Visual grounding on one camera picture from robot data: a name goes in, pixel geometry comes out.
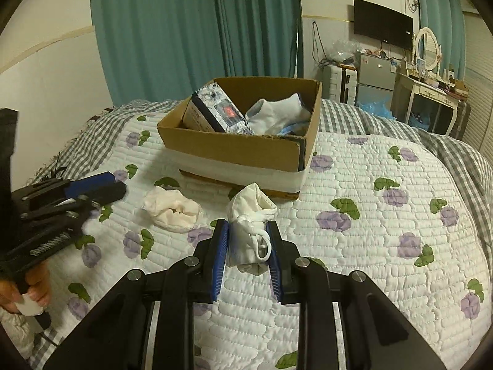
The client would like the white sock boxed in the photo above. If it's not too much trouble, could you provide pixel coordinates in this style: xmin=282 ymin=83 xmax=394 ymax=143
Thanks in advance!
xmin=226 ymin=183 xmax=277 ymax=277

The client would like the light blue mesh sock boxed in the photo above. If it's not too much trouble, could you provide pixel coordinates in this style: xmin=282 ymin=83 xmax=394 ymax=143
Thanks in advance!
xmin=245 ymin=93 xmax=311 ymax=135

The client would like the person left hand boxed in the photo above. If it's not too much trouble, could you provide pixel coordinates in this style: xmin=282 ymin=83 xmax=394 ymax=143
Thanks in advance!
xmin=0 ymin=261 xmax=52 ymax=314

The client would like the cream crumpled sock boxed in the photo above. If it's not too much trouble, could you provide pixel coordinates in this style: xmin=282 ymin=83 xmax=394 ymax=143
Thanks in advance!
xmin=142 ymin=186 xmax=202 ymax=233

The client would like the floral patterned tissue box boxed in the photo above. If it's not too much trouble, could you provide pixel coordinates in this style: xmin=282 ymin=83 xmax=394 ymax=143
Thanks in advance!
xmin=182 ymin=82 xmax=253 ymax=135

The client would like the brown cardboard box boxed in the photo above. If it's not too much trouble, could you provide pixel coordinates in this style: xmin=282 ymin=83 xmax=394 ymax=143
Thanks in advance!
xmin=157 ymin=77 xmax=323 ymax=199

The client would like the blue white packet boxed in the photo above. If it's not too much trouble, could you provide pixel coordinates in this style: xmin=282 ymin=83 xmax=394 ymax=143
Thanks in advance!
xmin=278 ymin=123 xmax=308 ymax=136

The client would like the grey checkered blanket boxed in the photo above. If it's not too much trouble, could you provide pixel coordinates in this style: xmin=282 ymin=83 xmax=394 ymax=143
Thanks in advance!
xmin=27 ymin=99 xmax=492 ymax=245

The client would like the box of blue bags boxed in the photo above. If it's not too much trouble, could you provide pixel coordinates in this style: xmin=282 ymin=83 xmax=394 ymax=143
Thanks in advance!
xmin=356 ymin=100 xmax=396 ymax=120

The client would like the white suitcase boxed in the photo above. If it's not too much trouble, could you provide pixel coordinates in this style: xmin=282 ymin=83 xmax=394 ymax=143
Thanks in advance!
xmin=322 ymin=64 xmax=358 ymax=106

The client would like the silver mini fridge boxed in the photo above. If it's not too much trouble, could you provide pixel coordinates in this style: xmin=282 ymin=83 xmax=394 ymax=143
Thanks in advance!
xmin=356 ymin=54 xmax=399 ymax=108

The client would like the white dressing table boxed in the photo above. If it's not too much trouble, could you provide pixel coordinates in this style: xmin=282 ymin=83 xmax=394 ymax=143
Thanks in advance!
xmin=390 ymin=60 xmax=471 ymax=140

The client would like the clear plastic bag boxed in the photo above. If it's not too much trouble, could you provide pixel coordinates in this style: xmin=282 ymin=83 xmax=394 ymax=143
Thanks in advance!
xmin=328 ymin=39 xmax=359 ymax=64

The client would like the oval vanity mirror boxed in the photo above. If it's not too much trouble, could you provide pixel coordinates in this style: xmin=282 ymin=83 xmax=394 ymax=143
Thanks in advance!
xmin=413 ymin=27 xmax=442 ymax=72

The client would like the teal window curtain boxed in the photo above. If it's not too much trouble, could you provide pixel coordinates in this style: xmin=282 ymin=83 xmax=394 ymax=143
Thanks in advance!
xmin=418 ymin=0 xmax=466 ymax=80

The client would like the black wall television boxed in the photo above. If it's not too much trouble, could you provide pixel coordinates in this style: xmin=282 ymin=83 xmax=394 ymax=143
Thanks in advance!
xmin=353 ymin=0 xmax=414 ymax=51

